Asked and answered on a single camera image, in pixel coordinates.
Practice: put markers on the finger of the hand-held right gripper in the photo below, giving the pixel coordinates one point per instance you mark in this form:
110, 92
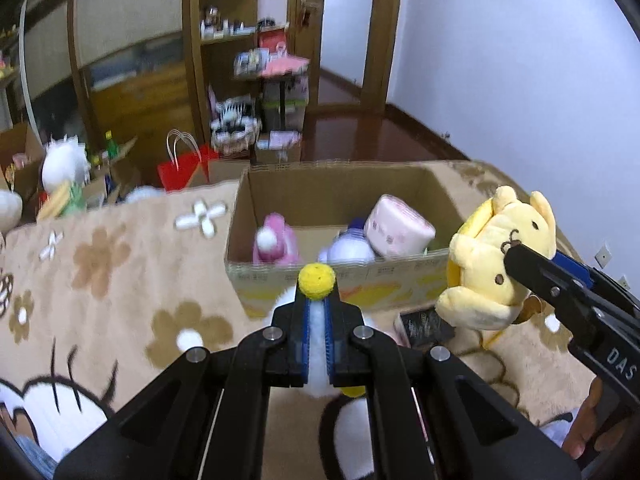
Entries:
575, 267
535, 270

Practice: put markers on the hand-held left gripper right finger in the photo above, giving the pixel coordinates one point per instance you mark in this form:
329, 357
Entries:
330, 345

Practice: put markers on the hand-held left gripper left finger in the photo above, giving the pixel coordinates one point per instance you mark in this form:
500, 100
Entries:
300, 345

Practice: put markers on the yellow plush dog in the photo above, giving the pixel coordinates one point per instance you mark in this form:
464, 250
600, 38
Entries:
480, 260

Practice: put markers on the white fluffy plush flower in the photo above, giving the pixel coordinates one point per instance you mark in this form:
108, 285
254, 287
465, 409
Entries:
316, 280

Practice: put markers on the purple white-haired plush doll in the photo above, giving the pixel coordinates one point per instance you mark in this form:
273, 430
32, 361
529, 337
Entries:
350, 247

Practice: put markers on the pink plush pillow toy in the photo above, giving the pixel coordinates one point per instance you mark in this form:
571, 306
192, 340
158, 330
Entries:
395, 230

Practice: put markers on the person's right hand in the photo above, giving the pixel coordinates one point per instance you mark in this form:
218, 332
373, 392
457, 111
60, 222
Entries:
582, 425

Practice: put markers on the black packet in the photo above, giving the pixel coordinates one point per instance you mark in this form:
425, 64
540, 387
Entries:
425, 327

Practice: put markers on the grey cloth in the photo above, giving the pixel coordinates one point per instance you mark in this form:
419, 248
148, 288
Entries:
555, 427

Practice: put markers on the flat cardboard piece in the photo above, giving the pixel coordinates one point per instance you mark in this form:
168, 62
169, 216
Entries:
225, 172

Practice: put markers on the brown flower-patterned blanket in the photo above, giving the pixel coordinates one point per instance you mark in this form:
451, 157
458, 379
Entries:
125, 270

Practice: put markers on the small cardboard box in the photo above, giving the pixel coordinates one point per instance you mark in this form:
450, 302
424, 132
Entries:
280, 152

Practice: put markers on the red paper bag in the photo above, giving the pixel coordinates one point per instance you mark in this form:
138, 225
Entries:
182, 170

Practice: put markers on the white cloth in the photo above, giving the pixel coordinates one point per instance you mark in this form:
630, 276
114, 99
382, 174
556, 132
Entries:
145, 194

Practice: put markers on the basket of black-white plush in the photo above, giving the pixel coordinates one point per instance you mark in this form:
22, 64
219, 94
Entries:
232, 135

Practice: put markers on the plastic storage box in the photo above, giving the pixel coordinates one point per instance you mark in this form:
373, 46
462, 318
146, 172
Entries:
295, 105

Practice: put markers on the small folding table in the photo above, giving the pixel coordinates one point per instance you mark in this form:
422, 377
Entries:
284, 95

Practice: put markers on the cardboard box with bottles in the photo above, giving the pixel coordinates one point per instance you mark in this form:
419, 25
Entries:
125, 160

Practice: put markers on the green frog toy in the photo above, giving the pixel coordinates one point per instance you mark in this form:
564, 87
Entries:
75, 200

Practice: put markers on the green bottle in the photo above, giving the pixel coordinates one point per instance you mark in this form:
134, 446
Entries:
111, 149

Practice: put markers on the pink papers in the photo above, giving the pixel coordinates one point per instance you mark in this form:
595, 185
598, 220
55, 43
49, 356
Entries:
285, 65

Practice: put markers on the wooden door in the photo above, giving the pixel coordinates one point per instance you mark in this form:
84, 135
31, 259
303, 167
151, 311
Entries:
307, 60

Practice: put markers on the yellow ribbed toy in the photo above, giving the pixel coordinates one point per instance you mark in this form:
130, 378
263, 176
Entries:
52, 202

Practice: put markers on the clear desk organizer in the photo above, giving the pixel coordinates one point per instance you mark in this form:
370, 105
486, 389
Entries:
250, 62

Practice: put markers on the wooden wardrobe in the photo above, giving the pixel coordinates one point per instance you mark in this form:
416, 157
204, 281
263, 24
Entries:
135, 105

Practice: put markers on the white spiky-haired plush doll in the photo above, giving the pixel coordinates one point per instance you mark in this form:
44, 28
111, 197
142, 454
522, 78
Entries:
62, 165

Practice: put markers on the wooden corner shelf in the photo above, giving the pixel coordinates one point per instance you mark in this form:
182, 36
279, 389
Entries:
192, 60

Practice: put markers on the red box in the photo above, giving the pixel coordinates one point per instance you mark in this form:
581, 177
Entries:
272, 40

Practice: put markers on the large white plush cow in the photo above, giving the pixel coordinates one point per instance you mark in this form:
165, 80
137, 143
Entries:
9, 210

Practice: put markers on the brown cardboard box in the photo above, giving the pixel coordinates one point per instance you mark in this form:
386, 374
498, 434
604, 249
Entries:
20, 140

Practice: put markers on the white wall socket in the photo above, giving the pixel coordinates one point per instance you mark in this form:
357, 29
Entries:
604, 255

